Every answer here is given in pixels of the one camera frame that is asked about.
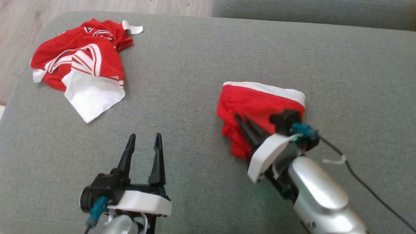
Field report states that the large grey sofa seat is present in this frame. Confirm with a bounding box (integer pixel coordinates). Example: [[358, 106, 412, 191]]
[[0, 11, 416, 234]]

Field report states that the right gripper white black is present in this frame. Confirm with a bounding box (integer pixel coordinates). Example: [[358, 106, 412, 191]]
[[234, 113, 298, 183]]

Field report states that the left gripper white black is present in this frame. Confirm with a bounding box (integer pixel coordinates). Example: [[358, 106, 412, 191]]
[[107, 132, 172, 217]]

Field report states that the red white basketball jersey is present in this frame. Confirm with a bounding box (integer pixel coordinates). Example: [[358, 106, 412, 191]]
[[30, 18, 144, 124]]

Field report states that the red shorts white trim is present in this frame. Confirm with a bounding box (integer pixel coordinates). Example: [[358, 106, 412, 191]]
[[217, 81, 306, 159]]

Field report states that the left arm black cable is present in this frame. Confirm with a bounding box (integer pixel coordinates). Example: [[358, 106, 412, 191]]
[[84, 196, 109, 234]]

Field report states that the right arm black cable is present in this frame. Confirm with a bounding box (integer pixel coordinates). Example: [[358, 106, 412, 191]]
[[290, 123, 416, 233]]

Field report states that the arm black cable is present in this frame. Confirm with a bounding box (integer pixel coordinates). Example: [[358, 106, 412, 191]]
[[290, 123, 416, 233], [84, 196, 109, 234]]

